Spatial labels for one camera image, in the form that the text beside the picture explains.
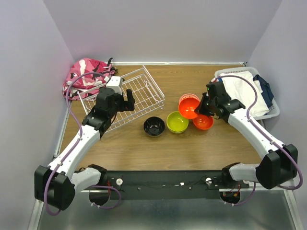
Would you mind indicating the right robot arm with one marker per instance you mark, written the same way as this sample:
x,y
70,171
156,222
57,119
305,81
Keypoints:
x,y
278,161

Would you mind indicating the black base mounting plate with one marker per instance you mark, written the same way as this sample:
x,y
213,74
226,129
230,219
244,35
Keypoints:
x,y
155,185

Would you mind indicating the lavender plastic laundry basket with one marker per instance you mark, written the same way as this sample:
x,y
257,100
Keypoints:
x,y
274,109

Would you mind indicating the orange bowl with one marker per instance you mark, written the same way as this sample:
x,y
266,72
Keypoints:
x,y
203,122
187,107

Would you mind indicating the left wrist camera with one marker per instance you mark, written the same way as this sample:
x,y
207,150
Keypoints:
x,y
115,83

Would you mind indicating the dark blue jeans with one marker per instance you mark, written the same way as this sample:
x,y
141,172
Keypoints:
x,y
265,89

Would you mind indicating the white bowl with red pattern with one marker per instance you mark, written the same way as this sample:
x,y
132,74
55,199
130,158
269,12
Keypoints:
x,y
188,95

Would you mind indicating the yellow-green bowl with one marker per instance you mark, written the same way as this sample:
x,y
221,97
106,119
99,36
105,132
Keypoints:
x,y
176,121
177,132

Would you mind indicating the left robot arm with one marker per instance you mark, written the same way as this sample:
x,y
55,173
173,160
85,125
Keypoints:
x,y
58,183

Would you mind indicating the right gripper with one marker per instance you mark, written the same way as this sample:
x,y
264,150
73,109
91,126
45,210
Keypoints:
x,y
200,109

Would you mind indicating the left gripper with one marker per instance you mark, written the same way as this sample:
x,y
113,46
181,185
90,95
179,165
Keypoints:
x,y
127,105

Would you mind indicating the pink camouflage cloth bag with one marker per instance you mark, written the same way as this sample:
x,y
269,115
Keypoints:
x,y
84,75

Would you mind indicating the white folded cloth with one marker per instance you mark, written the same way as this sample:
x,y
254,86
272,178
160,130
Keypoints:
x,y
239,89

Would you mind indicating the beige speckled bowl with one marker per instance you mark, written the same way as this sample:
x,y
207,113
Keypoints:
x,y
154,126

